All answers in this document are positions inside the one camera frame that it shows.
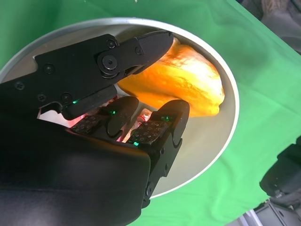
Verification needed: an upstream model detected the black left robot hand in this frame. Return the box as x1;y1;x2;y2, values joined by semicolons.
260;142;301;205

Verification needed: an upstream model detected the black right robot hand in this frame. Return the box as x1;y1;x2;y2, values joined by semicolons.
0;30;190;226

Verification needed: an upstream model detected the grey round bowl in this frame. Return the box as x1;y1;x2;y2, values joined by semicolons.
0;16;240;200

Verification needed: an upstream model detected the orange donut bread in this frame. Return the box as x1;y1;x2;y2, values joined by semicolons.
117;37;225;118

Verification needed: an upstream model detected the green tablecloth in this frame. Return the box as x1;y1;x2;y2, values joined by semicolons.
0;0;301;226

